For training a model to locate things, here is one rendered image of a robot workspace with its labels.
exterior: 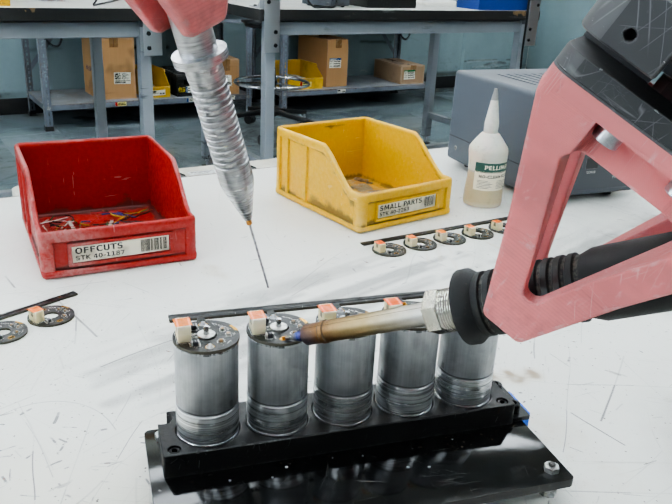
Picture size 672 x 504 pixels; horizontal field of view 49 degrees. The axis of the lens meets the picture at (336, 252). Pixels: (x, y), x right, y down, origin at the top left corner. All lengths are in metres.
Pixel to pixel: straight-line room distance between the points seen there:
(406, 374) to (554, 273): 0.10
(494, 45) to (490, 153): 5.73
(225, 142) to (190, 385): 0.10
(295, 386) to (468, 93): 0.51
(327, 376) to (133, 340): 0.15
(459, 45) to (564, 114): 5.93
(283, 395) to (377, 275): 0.22
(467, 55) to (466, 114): 5.44
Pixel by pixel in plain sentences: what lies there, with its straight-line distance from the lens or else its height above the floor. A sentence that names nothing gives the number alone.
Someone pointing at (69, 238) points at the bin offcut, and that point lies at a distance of 0.49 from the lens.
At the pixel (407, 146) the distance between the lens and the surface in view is 0.66.
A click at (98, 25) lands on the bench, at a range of 2.62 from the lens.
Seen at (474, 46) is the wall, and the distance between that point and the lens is 6.22.
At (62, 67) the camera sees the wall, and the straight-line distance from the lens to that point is 4.73.
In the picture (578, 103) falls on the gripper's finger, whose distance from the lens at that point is 0.18.
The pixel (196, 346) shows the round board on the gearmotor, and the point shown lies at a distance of 0.28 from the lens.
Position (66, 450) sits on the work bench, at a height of 0.75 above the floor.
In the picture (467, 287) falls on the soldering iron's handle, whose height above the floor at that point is 0.85.
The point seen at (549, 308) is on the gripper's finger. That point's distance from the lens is 0.22.
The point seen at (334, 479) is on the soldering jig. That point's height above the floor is 0.76.
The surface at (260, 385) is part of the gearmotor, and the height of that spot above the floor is 0.79.
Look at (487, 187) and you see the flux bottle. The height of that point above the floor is 0.77.
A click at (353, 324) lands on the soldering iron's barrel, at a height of 0.83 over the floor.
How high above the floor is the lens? 0.95
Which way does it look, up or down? 22 degrees down
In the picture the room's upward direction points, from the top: 3 degrees clockwise
